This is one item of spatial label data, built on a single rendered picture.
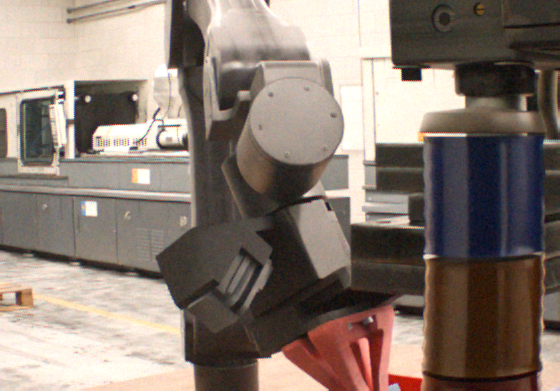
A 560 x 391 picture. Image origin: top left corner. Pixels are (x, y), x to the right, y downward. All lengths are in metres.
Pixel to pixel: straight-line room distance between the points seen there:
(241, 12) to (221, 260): 0.24
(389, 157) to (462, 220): 0.31
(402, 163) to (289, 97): 0.09
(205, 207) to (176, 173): 7.18
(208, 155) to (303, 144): 0.33
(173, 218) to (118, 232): 0.80
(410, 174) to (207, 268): 0.13
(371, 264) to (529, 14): 0.16
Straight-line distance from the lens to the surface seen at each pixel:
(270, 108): 0.64
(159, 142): 8.62
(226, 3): 0.83
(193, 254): 0.63
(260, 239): 0.66
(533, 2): 0.52
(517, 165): 0.29
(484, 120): 0.29
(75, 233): 9.45
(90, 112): 9.66
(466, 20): 0.56
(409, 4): 0.58
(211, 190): 0.95
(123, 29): 12.26
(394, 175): 0.59
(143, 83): 10.09
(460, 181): 0.29
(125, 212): 8.73
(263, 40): 0.75
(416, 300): 6.51
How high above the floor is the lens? 1.19
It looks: 3 degrees down
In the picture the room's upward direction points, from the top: 1 degrees counter-clockwise
